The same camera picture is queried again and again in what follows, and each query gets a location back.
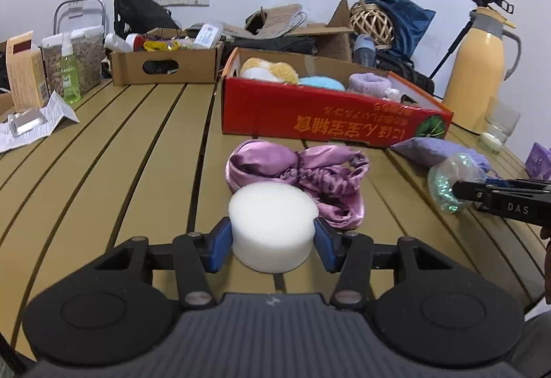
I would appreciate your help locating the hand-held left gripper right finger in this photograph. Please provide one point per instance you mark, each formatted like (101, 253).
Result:
(326, 249)

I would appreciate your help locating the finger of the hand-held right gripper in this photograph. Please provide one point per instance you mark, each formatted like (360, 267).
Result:
(467, 191)
(516, 183)

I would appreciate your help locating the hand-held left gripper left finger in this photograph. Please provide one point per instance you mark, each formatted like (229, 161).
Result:
(220, 244)

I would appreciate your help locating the clear iridescent ball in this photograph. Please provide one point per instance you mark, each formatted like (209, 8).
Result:
(445, 184)

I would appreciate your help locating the white round foam sponge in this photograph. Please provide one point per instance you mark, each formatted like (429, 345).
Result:
(271, 227)

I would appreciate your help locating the red cardboard box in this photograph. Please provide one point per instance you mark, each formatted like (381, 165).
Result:
(323, 120)

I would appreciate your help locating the yellow plush toy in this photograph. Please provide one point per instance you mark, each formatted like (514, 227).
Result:
(275, 70)

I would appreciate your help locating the person's right forearm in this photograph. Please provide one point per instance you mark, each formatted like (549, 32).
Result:
(547, 270)

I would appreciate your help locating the purple tissue box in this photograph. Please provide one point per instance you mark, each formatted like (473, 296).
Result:
(540, 160)

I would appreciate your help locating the lavender cloth pouch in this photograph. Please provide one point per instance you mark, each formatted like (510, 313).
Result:
(424, 147)

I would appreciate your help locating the clear drinking glass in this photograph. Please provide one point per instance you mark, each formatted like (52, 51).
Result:
(499, 124)

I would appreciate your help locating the purple satin scrunchie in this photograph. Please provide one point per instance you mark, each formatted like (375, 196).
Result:
(301, 171)

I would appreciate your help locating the yellow thermos jug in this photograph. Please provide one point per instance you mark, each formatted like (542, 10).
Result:
(473, 72)

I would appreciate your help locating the person's leg in light pants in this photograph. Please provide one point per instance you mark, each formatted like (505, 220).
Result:
(531, 339)

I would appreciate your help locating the black bags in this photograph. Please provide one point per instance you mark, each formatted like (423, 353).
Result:
(404, 70)

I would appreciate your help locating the pale purple fluffy cloth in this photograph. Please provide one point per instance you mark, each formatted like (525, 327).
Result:
(370, 83)

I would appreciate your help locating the dark blue cloth bag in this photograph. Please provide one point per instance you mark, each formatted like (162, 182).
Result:
(409, 25)

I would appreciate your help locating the brown cardboard tray box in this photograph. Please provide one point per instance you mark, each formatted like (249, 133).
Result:
(172, 66)

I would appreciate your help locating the wicker ball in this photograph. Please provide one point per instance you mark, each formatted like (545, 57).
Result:
(370, 21)

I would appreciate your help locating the open brown cardboard box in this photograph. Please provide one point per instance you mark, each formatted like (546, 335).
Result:
(331, 38)

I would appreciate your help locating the white paper leaflet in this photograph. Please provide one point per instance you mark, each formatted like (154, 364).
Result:
(58, 113)

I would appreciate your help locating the small white box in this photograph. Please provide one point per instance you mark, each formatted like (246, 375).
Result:
(207, 33)

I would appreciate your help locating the red capped bottle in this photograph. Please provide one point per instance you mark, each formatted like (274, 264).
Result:
(137, 41)

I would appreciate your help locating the green pump bottle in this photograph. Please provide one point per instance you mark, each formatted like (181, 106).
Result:
(69, 76)

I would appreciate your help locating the white plastic bottle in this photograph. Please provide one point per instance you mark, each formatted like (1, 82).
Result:
(116, 43)

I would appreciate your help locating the clear grain container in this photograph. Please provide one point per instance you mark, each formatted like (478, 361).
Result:
(88, 59)

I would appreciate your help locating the small clear case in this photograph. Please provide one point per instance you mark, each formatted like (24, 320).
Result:
(28, 122)

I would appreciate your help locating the beige boot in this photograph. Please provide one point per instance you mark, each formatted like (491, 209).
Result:
(275, 21)

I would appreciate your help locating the black trolley bag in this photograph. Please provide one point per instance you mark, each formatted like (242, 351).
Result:
(142, 10)

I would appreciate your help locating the brown paper carton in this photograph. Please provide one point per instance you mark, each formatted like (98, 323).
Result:
(26, 72)

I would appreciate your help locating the metal folding stool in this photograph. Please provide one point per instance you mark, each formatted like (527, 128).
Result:
(79, 1)

